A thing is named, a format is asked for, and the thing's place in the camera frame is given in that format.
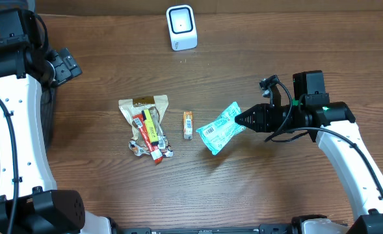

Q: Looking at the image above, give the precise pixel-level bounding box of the teal plastic packet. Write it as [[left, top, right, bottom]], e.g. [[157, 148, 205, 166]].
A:
[[196, 101, 246, 155]]

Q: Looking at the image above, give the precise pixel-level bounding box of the orange small snack box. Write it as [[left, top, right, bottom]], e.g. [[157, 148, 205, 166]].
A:
[[183, 111, 193, 140]]

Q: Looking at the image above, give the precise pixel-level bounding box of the beige snack pouch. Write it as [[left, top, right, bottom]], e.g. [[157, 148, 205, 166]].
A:
[[118, 95, 168, 144]]

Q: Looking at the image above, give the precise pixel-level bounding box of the yellow highlighter pen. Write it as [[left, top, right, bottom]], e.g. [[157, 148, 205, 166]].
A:
[[142, 109, 159, 146]]

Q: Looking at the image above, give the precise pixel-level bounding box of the red snack stick packet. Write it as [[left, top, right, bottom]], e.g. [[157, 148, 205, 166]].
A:
[[133, 114, 163, 164]]

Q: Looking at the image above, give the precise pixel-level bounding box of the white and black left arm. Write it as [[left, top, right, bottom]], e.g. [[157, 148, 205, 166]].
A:
[[0, 8, 117, 233]]

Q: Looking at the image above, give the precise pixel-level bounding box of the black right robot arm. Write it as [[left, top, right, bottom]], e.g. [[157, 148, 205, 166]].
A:
[[235, 70, 383, 233]]

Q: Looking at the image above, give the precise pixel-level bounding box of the white barcode scanner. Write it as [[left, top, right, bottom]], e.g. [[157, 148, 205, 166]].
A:
[[166, 5, 198, 51]]

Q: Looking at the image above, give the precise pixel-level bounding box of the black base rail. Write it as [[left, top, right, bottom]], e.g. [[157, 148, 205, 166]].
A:
[[112, 222, 350, 234]]

